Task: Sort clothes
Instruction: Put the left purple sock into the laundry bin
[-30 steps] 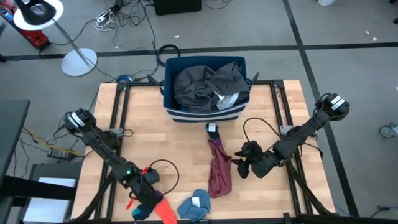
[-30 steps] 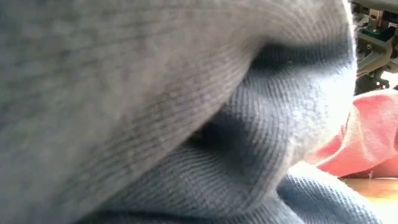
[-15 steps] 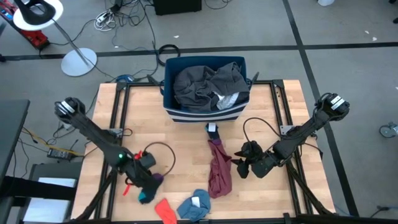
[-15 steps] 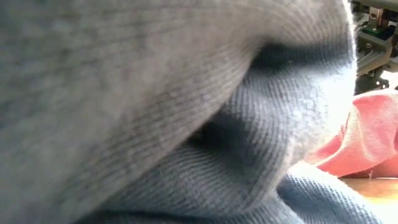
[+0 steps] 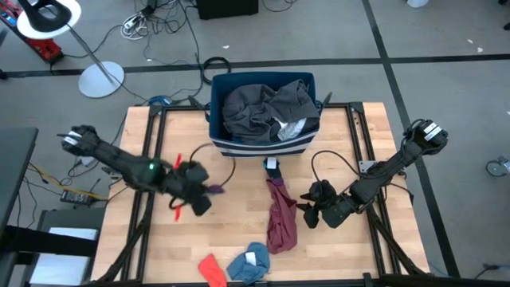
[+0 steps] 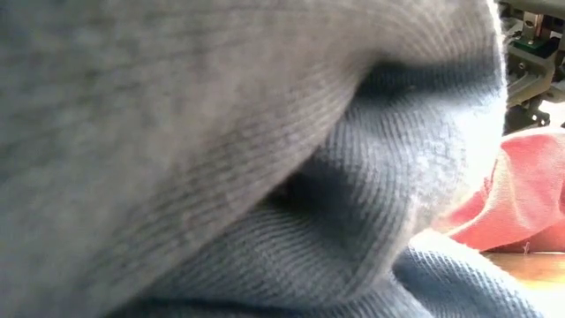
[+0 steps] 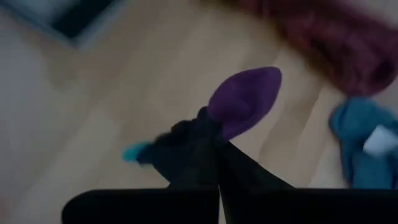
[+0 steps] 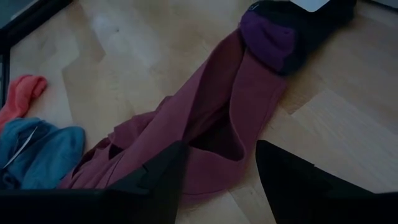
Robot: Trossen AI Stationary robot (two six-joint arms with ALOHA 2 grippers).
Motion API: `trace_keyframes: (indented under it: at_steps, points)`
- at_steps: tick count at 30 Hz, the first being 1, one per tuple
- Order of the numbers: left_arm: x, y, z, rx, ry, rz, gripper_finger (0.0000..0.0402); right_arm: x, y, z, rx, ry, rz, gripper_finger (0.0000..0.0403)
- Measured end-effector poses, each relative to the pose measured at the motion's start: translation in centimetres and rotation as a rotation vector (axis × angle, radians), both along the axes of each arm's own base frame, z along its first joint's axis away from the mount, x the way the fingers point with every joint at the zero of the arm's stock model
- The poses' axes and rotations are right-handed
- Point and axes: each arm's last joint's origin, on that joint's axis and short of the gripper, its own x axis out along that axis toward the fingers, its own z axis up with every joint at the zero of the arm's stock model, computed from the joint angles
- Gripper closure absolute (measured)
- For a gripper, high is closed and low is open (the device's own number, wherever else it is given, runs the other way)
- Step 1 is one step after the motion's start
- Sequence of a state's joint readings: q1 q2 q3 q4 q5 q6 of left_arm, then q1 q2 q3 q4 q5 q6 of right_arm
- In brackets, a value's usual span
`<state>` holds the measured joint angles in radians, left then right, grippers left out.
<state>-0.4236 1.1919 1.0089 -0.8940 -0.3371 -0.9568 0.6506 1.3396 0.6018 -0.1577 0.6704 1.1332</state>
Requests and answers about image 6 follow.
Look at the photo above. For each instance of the orange sock white tag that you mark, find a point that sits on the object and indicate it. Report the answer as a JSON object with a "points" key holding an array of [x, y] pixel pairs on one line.
{"points": [[521, 190]]}

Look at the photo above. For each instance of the grey-blue sock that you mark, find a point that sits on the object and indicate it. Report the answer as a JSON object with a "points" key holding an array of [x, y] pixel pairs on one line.
{"points": [[220, 154]]}

